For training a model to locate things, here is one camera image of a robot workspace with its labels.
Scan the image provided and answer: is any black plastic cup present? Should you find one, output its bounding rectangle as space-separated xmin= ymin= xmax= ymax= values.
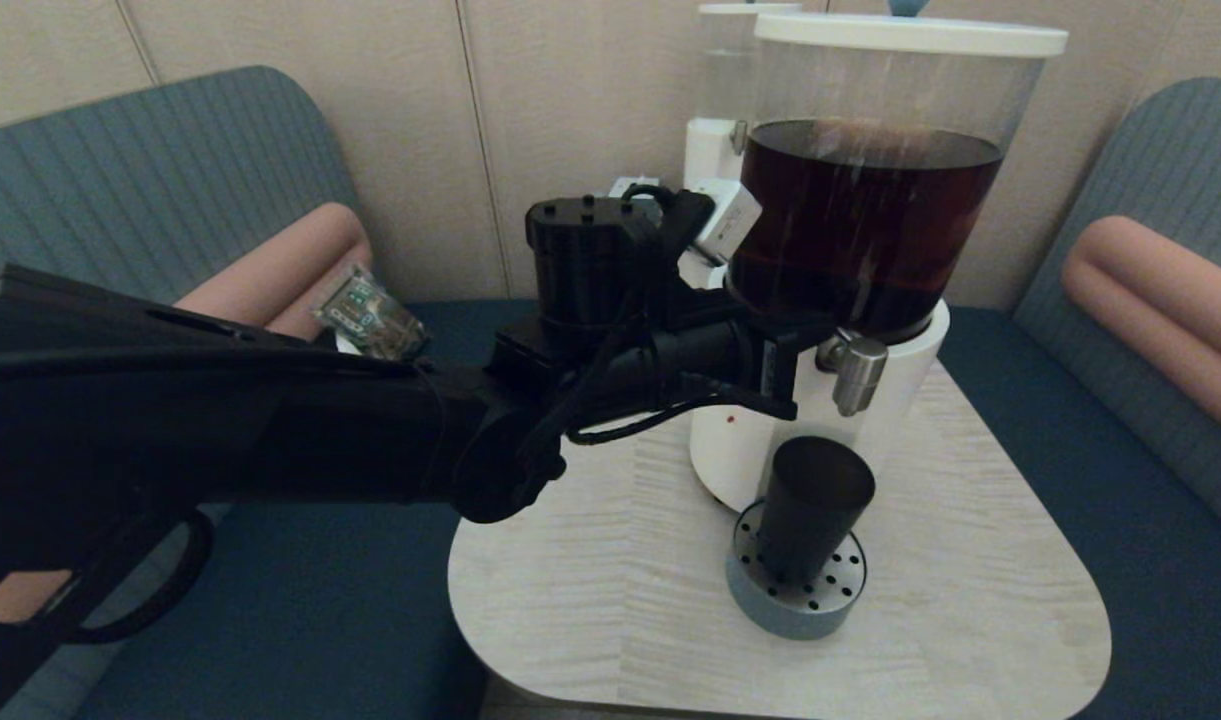
xmin=758 ymin=435 xmax=877 ymax=586

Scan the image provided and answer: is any teal upholstered booth sofa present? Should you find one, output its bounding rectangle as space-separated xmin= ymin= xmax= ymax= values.
xmin=0 ymin=66 xmax=546 ymax=720
xmin=935 ymin=78 xmax=1221 ymax=720

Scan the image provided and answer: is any pink cylindrical bolster cushion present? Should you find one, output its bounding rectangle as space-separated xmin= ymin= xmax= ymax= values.
xmin=0 ymin=203 xmax=374 ymax=626
xmin=1058 ymin=216 xmax=1221 ymax=446

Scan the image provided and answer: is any small white dispenser lid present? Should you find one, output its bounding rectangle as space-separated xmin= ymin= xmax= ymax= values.
xmin=698 ymin=0 xmax=801 ymax=19

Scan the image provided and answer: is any black left camera cable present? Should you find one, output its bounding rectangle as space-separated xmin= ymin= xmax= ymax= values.
xmin=620 ymin=183 xmax=677 ymax=216

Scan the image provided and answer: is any white dispenser lid blue knob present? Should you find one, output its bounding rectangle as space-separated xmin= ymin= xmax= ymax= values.
xmin=754 ymin=0 xmax=1069 ymax=58

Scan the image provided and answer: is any green snack packet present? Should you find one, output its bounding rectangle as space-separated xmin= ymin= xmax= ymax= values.
xmin=313 ymin=263 xmax=431 ymax=363

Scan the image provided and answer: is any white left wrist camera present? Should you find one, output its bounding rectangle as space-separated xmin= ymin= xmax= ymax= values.
xmin=695 ymin=179 xmax=764 ymax=264

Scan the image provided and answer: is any large blue perforated drip tray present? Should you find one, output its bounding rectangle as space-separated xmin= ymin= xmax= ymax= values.
xmin=726 ymin=497 xmax=868 ymax=641

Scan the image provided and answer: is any steel dispenser tap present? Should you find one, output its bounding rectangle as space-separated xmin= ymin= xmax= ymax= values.
xmin=816 ymin=330 xmax=889 ymax=417

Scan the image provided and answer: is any small empty beverage dispenser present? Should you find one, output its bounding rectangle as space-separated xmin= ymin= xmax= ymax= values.
xmin=682 ymin=15 xmax=771 ymax=191

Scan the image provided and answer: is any large tea beverage dispenser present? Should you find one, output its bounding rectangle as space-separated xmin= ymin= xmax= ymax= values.
xmin=690 ymin=42 xmax=1041 ymax=513

